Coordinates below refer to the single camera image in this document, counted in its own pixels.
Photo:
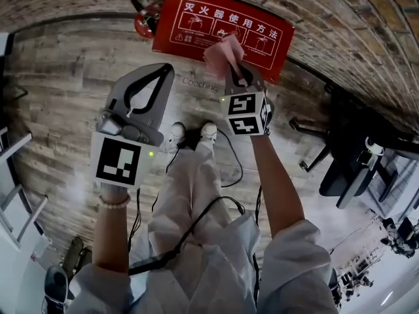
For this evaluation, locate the white shoe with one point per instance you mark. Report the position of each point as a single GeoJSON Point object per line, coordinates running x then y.
{"type": "Point", "coordinates": [177, 132]}
{"type": "Point", "coordinates": [209, 131]}

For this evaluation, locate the grey round appliance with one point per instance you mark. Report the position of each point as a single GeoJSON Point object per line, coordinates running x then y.
{"type": "Point", "coordinates": [55, 286]}

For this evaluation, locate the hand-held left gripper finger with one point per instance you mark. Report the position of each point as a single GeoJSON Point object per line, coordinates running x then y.
{"type": "Point", "coordinates": [116, 93]}
{"type": "Point", "coordinates": [158, 113]}

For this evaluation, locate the red fire extinguisher box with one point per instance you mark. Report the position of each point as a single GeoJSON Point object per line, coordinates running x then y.
{"type": "Point", "coordinates": [163, 34]}

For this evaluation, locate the black tripod equipment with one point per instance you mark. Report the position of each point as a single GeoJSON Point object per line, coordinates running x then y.
{"type": "Point", "coordinates": [402, 237]}

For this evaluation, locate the pink cloth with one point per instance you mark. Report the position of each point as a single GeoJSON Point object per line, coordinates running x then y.
{"type": "Point", "coordinates": [222, 54]}

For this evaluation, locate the light long-sleeved shirt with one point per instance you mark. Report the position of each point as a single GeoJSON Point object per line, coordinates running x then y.
{"type": "Point", "coordinates": [294, 257]}

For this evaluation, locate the dark green bag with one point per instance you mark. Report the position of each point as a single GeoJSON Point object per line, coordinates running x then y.
{"type": "Point", "coordinates": [77, 254]}

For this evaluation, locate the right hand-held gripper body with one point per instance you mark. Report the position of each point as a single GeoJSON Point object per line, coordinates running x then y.
{"type": "Point", "coordinates": [245, 113]}

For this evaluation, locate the white table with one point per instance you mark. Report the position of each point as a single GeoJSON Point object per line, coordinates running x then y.
{"type": "Point", "coordinates": [5, 44]}

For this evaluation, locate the white trousers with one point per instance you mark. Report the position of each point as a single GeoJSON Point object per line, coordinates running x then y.
{"type": "Point", "coordinates": [186, 191]}

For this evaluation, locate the black office chair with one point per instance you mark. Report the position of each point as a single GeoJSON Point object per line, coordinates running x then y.
{"type": "Point", "coordinates": [347, 182]}

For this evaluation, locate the white metal frame rack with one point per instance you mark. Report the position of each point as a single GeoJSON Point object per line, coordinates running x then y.
{"type": "Point", "coordinates": [19, 214]}

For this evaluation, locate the small white camera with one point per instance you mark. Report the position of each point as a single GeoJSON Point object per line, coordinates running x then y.
{"type": "Point", "coordinates": [374, 146]}

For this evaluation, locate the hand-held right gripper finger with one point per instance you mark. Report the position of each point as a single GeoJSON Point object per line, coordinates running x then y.
{"type": "Point", "coordinates": [230, 83]}
{"type": "Point", "coordinates": [257, 82]}

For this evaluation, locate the person's left forearm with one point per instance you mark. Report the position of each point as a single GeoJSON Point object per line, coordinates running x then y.
{"type": "Point", "coordinates": [111, 237]}

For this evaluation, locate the red fire extinguisher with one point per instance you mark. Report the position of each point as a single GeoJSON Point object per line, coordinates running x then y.
{"type": "Point", "coordinates": [142, 25]}

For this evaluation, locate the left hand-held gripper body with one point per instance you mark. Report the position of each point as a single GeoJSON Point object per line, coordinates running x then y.
{"type": "Point", "coordinates": [118, 162]}

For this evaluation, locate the white desk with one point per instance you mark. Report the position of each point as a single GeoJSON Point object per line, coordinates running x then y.
{"type": "Point", "coordinates": [402, 188]}

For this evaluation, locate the person's right forearm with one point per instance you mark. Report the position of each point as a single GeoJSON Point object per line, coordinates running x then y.
{"type": "Point", "coordinates": [278, 191]}

